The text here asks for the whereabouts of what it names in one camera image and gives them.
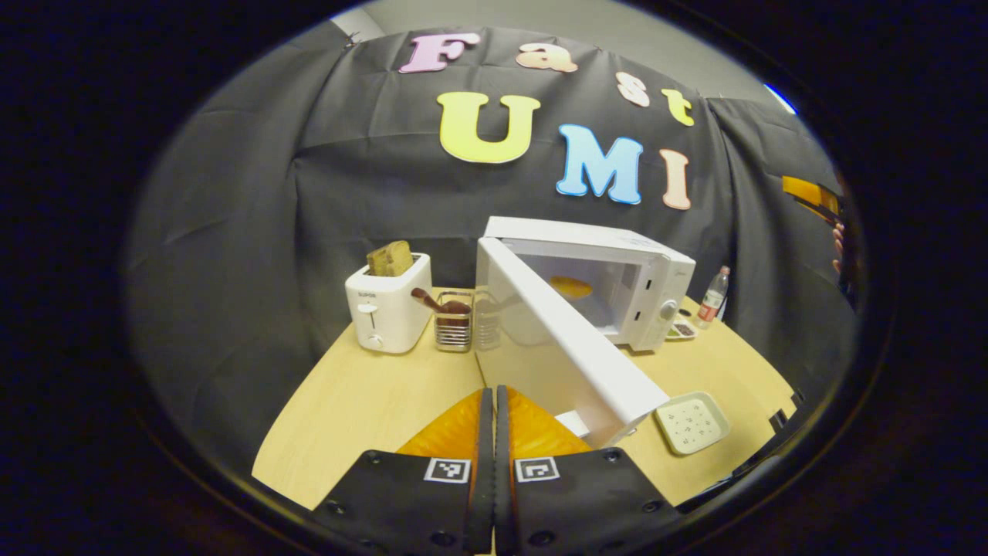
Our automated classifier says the white toaster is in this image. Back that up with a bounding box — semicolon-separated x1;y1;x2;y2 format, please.
345;253;434;355

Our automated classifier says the black backdrop cloth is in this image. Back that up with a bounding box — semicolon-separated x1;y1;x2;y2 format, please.
127;27;862;472

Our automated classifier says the metal wire utensil holder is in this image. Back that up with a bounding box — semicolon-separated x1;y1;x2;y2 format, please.
434;290;476;354

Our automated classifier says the clear plastic water bottle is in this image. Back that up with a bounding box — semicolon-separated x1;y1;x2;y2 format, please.
695;266;731;330

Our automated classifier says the brown toast slice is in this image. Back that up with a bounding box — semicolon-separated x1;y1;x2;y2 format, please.
366;240;415;278

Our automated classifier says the round orange food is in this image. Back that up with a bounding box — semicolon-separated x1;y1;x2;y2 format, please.
549;275;594;301

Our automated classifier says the white square dotted plate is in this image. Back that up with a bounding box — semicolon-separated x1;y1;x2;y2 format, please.
654;391;732;456

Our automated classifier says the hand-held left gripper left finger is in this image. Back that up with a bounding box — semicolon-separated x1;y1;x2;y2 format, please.
313;388;496;554

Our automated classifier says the white divided bean dish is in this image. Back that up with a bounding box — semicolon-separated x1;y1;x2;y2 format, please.
665;309;700;342

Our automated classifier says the white microwave oven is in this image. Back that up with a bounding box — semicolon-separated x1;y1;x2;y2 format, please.
473;216;697;449

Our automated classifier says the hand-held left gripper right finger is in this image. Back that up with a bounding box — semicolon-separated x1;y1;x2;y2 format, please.
494;386;680;554

